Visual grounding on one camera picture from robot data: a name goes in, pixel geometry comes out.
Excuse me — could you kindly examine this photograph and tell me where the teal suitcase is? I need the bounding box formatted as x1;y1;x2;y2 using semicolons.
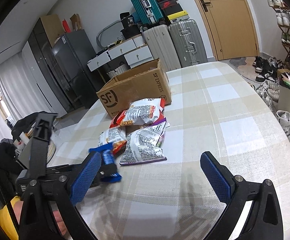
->
131;0;165;25

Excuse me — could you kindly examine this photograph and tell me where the stack of shoe boxes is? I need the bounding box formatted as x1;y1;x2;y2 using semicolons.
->
156;0;189;25

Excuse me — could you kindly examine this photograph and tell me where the beige suitcase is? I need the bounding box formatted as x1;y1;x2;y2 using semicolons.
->
143;24;181;72

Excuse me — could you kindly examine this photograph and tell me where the purple silver snack bag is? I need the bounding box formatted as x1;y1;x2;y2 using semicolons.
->
120;118;169;166

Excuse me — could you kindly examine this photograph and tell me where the orange white noodle bag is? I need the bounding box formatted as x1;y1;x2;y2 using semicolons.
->
98;127;127;155

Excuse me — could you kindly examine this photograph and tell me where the white drawer desk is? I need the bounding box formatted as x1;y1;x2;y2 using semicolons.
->
88;34;154;71

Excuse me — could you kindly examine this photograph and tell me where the SF cardboard box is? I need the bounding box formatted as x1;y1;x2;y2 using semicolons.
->
97;59;172;118

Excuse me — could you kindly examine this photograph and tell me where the wooden door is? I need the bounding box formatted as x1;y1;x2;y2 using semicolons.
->
195;0;259;60

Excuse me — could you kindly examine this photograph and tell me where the plaid tablecloth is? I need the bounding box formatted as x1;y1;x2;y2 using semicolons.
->
47;61;290;240

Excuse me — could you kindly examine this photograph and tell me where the dark grey refrigerator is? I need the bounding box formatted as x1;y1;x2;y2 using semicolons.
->
52;30;104;109

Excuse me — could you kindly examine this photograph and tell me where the silver grey suitcase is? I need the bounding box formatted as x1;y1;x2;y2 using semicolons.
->
168;19;207;68

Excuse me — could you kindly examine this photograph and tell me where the black bag on desk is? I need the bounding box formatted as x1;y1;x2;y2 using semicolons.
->
120;12;141;40

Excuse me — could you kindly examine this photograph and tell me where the white red noodle bag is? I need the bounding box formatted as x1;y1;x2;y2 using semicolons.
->
109;98;165;128

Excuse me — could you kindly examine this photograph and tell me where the person's left hand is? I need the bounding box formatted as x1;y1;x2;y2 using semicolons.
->
13;200;67;236

